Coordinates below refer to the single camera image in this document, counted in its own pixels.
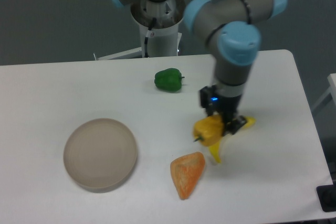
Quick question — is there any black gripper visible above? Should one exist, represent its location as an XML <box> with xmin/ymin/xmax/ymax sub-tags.
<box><xmin>199</xmin><ymin>85</ymin><xmax>247</xmax><ymax>135</ymax></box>

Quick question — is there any yellow toy bell pepper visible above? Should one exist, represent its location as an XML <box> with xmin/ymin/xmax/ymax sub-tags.
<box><xmin>193</xmin><ymin>114</ymin><xmax>224</xmax><ymax>147</ymax></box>

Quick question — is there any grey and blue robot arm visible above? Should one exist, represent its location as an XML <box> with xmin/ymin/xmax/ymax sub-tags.
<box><xmin>112</xmin><ymin>0</ymin><xmax>288</xmax><ymax>135</ymax></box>

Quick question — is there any green toy bell pepper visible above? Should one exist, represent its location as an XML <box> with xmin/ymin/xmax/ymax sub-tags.
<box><xmin>154</xmin><ymin>68</ymin><xmax>184</xmax><ymax>92</ymax></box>

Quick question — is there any beige round plate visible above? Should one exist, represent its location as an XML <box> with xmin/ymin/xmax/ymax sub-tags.
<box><xmin>63</xmin><ymin>118</ymin><xmax>138</xmax><ymax>193</ymax></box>

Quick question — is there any yellow toy banana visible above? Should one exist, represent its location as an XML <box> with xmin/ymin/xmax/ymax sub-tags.
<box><xmin>208</xmin><ymin>116</ymin><xmax>256</xmax><ymax>164</ymax></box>

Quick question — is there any orange toy bread slice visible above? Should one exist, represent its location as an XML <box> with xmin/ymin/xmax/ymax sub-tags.
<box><xmin>170</xmin><ymin>152</ymin><xmax>205</xmax><ymax>200</ymax></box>

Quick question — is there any white furniture at right edge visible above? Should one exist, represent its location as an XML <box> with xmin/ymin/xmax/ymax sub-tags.
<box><xmin>311</xmin><ymin>73</ymin><xmax>335</xmax><ymax>115</ymax></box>

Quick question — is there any black device at table edge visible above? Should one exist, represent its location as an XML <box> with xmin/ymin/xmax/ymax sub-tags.
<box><xmin>316</xmin><ymin>184</ymin><xmax>336</xmax><ymax>212</ymax></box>

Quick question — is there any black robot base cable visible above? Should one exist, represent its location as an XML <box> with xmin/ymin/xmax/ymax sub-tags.
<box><xmin>143</xmin><ymin>17</ymin><xmax>157</xmax><ymax>59</ymax></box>

